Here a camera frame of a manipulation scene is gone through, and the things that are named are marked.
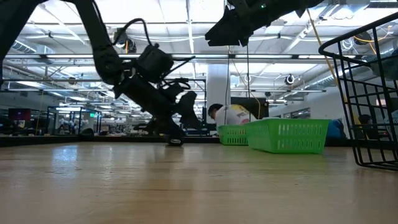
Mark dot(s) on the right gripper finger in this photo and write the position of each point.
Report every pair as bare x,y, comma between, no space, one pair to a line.
234,14
227,34

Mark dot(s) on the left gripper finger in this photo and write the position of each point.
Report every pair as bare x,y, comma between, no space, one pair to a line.
172,127
189,109

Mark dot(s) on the black bandage roll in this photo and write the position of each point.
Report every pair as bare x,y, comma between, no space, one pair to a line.
175,142

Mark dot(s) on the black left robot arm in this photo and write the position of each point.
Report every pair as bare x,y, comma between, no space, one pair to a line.
102,46

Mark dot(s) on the white building column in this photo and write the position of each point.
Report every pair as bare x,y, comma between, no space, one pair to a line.
217,87

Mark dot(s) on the person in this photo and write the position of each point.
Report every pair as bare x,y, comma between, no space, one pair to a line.
364,119
233,115

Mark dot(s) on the green plastic slotted basket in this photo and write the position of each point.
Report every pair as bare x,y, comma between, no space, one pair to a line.
231,135
287,137

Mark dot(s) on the dark monitor screen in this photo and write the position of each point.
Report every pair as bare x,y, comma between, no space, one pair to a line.
19,114

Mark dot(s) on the blue cushion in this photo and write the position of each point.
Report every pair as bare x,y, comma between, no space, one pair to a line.
335,129

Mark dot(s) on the black background rig frame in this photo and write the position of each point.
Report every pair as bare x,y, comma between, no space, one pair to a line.
204,99
63,108

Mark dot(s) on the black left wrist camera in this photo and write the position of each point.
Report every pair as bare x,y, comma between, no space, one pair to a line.
155,62

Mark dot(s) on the black aluminium table frame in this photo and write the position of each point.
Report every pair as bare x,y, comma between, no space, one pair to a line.
46,140

